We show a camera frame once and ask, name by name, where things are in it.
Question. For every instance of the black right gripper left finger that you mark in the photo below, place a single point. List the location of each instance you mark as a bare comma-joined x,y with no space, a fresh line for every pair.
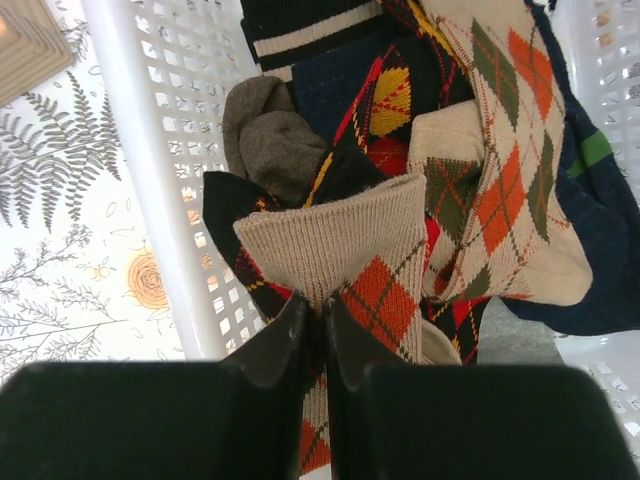
238,418

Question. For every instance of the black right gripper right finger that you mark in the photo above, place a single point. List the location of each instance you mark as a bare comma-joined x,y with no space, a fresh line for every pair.
393,420

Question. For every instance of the argyle brown sock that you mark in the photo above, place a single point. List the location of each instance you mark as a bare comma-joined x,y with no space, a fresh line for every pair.
368,249

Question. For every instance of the floral table mat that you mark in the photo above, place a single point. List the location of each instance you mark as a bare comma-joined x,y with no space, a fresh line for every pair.
79,281

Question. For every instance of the grey sock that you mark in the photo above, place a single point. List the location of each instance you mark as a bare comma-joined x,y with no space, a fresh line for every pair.
267,142

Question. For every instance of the navy green stripe sock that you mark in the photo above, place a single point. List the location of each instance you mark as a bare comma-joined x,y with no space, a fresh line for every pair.
591,186

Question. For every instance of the tartan red yellow sock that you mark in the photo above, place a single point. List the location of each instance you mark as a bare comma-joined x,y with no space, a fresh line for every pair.
417,74

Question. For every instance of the white plastic basket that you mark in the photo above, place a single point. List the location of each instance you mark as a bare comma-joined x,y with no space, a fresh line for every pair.
167,67

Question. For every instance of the black cream stripe sock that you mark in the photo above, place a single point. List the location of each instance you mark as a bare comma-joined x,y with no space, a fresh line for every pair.
283,33

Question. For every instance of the wooden clothes rack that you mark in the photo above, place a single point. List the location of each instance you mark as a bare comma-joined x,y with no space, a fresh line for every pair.
33,48

